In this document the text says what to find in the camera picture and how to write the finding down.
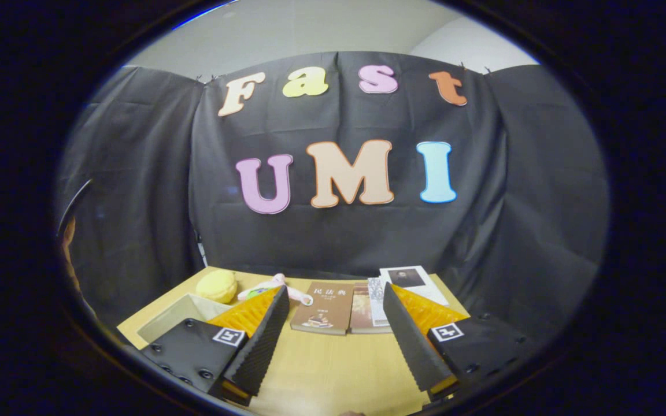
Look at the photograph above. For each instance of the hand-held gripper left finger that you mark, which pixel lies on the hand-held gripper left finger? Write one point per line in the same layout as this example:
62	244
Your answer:
263	341

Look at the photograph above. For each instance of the brown patterned book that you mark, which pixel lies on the brown patterned book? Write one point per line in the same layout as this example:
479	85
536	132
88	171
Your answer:
361	315

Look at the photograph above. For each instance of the black backdrop cloth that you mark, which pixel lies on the black backdrop cloth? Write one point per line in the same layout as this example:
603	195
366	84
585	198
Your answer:
356	237

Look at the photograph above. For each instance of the brown book with illustrated cover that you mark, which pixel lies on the brown book with illustrated cover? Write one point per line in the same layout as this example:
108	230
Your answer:
324	306

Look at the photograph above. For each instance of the white book with dark portrait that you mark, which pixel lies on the white book with dark portrait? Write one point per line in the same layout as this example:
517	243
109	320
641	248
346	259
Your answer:
420	283

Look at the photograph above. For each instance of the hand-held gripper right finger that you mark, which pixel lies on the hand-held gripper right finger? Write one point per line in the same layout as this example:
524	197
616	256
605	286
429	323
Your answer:
408	341

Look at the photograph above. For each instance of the yellow plush toy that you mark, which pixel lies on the yellow plush toy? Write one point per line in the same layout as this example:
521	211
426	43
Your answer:
216	286

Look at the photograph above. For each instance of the white book with patterned cover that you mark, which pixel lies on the white book with patterned cover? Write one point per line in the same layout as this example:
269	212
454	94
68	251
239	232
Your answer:
376	300

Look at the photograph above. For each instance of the pink and green plush toy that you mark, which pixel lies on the pink and green plush toy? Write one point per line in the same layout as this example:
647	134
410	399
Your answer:
298	296

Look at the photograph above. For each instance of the beige fabric storage box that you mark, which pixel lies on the beige fabric storage box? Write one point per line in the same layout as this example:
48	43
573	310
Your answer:
177	315

